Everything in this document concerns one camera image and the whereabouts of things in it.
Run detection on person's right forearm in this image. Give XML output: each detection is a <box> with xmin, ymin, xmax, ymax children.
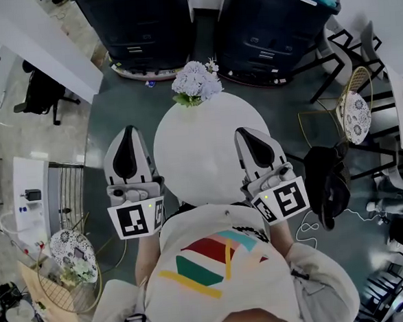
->
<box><xmin>269</xmin><ymin>219</ymin><xmax>295</xmax><ymax>257</ymax></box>

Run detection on white round table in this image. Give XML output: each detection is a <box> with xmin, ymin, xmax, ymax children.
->
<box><xmin>149</xmin><ymin>88</ymin><xmax>277</xmax><ymax>209</ymax></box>

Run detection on grey office chair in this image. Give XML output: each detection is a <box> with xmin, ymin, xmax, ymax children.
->
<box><xmin>358</xmin><ymin>20</ymin><xmax>386</xmax><ymax>75</ymax></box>
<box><xmin>378</xmin><ymin>139</ymin><xmax>403</xmax><ymax>197</ymax></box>

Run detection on floral round seat cushion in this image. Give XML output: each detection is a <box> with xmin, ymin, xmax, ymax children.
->
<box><xmin>48</xmin><ymin>227</ymin><xmax>100</xmax><ymax>292</ymax></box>
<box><xmin>334</xmin><ymin>89</ymin><xmax>374</xmax><ymax>148</ymax></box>

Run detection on black office chair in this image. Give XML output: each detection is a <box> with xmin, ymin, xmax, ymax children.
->
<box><xmin>10</xmin><ymin>57</ymin><xmax>83</xmax><ymax>129</ymax></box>

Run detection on person's left forearm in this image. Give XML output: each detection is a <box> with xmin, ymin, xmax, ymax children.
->
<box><xmin>133</xmin><ymin>233</ymin><xmax>165</xmax><ymax>288</ymax></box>

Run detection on dark cabinet machine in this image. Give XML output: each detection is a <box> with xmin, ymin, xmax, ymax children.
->
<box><xmin>210</xmin><ymin>0</ymin><xmax>348</xmax><ymax>92</ymax></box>
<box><xmin>73</xmin><ymin>0</ymin><xmax>198</xmax><ymax>88</ymax></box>

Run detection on white flower bunch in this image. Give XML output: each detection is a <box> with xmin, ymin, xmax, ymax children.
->
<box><xmin>58</xmin><ymin>257</ymin><xmax>95</xmax><ymax>290</ymax></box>

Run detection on gold wire chair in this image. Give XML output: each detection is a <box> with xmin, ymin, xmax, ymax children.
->
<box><xmin>33</xmin><ymin>211</ymin><xmax>105</xmax><ymax>317</ymax></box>
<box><xmin>295</xmin><ymin>65</ymin><xmax>379</xmax><ymax>151</ymax></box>

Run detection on white counter cabinet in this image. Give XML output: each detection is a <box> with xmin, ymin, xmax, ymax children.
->
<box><xmin>10</xmin><ymin>150</ymin><xmax>91</xmax><ymax>240</ymax></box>

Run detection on pale blue flowers bunch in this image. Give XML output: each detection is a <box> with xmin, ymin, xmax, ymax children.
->
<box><xmin>169</xmin><ymin>57</ymin><xmax>226</xmax><ymax>110</ymax></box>

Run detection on person's black trousers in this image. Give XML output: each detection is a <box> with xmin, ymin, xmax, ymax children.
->
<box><xmin>162</xmin><ymin>196</ymin><xmax>258</xmax><ymax>223</ymax></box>

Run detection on black jacket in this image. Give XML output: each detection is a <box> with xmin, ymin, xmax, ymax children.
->
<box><xmin>301</xmin><ymin>141</ymin><xmax>356</xmax><ymax>233</ymax></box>

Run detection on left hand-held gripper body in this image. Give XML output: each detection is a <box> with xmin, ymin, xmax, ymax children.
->
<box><xmin>105</xmin><ymin>175</ymin><xmax>169</xmax><ymax>241</ymax></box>

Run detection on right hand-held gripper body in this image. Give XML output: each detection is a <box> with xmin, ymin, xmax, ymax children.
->
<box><xmin>239</xmin><ymin>161</ymin><xmax>312</xmax><ymax>227</ymax></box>

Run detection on person's white printed shirt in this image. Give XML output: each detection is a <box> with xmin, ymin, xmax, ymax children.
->
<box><xmin>79</xmin><ymin>193</ymin><xmax>362</xmax><ymax>322</ymax></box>

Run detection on small black device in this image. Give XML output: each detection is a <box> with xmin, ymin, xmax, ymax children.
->
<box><xmin>24</xmin><ymin>188</ymin><xmax>43</xmax><ymax>203</ymax></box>

